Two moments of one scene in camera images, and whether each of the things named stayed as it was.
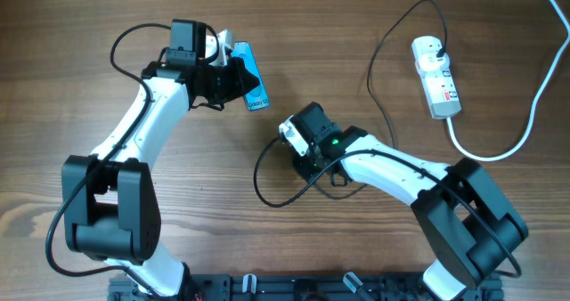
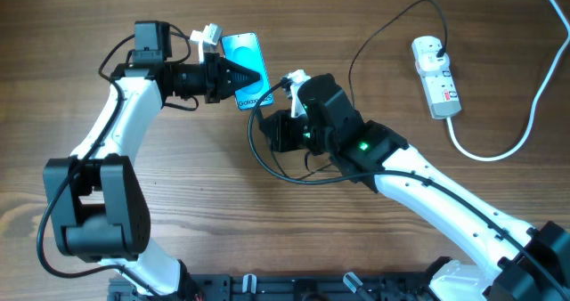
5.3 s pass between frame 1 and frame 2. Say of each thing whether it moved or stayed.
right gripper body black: moved
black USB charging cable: moved
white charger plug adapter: stayed
